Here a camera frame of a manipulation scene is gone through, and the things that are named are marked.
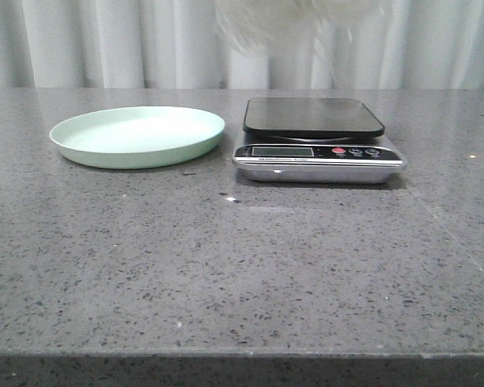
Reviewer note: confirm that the white translucent vermicelli bundle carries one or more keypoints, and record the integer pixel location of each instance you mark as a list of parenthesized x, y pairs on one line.
[(270, 25)]

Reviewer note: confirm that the black silver kitchen scale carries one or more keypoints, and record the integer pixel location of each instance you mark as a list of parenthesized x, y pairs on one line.
[(315, 140)]

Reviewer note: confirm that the light green round plate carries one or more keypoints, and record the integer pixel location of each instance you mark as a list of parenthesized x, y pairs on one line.
[(139, 137)]

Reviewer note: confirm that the white pleated curtain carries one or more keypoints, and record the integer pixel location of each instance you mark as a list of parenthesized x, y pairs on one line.
[(177, 45)]

